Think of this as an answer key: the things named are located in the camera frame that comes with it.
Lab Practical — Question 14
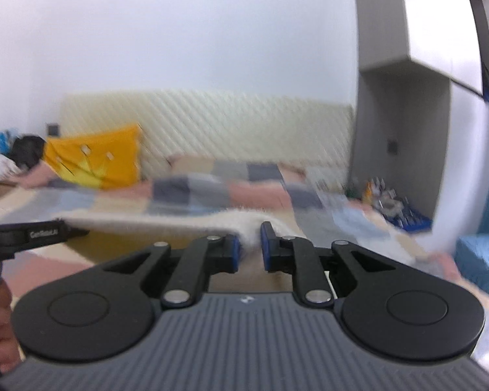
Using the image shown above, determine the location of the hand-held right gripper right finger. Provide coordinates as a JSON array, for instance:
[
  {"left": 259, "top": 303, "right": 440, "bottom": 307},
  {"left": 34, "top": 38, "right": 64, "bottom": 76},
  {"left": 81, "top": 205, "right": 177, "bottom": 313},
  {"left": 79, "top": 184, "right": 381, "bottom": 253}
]
[{"left": 260, "top": 222, "right": 397, "bottom": 306}]

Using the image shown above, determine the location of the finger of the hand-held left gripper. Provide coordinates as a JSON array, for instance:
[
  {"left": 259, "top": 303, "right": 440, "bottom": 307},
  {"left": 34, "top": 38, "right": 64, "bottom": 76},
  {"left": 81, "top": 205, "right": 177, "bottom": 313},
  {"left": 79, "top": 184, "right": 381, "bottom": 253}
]
[{"left": 63, "top": 227, "right": 91, "bottom": 241}]

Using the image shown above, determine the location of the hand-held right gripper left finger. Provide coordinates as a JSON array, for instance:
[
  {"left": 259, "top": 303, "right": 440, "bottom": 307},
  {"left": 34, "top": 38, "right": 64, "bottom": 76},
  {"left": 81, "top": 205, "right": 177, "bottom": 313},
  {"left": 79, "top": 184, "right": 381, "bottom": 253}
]
[{"left": 102, "top": 233, "right": 242, "bottom": 308}]

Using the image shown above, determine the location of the white fluffy striped sweater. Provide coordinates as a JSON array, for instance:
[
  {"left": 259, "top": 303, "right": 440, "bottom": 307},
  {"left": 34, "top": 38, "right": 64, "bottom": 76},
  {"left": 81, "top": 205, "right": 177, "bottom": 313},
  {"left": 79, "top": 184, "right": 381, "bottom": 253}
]
[{"left": 57, "top": 207, "right": 420, "bottom": 278}]

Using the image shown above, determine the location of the person's left hand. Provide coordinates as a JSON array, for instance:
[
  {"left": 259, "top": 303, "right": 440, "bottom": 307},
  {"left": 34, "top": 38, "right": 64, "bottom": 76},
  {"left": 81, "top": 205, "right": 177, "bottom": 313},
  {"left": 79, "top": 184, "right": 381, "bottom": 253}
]
[{"left": 0, "top": 282, "right": 23, "bottom": 375}]

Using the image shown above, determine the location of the white striped cloth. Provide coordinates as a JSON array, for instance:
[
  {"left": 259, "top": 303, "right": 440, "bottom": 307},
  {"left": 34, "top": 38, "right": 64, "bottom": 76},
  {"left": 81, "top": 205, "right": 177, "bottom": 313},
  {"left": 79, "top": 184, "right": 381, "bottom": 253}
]
[{"left": 0, "top": 154, "right": 22, "bottom": 183}]

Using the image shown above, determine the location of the patchwork bed blanket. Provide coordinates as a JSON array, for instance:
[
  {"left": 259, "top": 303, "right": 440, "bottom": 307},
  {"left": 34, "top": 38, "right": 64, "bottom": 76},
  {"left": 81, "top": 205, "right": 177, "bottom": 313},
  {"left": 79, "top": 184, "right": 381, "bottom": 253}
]
[{"left": 0, "top": 157, "right": 489, "bottom": 306}]

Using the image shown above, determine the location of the yellow crown print pillow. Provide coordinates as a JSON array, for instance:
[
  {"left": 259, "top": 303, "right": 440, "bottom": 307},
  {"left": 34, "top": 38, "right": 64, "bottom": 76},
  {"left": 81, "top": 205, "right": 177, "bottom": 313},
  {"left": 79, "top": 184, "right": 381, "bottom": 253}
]
[{"left": 44, "top": 124, "right": 143, "bottom": 190}]

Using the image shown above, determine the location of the dark cloth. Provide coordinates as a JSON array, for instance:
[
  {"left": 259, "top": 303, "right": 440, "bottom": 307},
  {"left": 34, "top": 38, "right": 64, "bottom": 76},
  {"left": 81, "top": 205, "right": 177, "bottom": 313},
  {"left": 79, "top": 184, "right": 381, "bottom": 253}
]
[{"left": 10, "top": 135, "right": 47, "bottom": 170}]

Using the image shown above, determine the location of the group of small bottles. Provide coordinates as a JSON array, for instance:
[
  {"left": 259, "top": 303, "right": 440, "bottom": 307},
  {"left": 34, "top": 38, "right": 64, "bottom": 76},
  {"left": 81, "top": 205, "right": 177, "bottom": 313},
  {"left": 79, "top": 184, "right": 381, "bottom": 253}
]
[{"left": 348, "top": 175, "right": 404, "bottom": 212}]

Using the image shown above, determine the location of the cream quilted headboard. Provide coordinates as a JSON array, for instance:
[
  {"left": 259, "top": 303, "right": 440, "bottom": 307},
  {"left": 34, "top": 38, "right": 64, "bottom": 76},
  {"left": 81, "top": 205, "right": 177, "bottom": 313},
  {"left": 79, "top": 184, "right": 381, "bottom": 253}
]
[{"left": 59, "top": 89, "right": 355, "bottom": 180}]

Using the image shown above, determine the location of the blue crate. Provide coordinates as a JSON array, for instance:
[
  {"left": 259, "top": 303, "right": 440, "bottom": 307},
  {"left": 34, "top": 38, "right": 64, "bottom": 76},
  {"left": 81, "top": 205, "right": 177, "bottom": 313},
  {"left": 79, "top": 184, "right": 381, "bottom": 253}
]
[{"left": 381, "top": 204, "right": 433, "bottom": 232}]

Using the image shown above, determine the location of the light blue cloth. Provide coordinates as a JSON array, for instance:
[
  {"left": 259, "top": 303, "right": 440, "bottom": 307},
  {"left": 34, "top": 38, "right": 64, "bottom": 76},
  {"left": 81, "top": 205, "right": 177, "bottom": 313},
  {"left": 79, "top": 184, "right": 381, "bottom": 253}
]
[{"left": 455, "top": 234, "right": 489, "bottom": 282}]

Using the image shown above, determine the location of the grey wall cabinet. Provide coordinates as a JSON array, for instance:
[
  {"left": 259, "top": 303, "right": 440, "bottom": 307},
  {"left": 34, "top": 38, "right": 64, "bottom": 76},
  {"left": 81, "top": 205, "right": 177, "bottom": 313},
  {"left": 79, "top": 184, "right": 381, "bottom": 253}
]
[{"left": 352, "top": 0, "right": 489, "bottom": 223}]

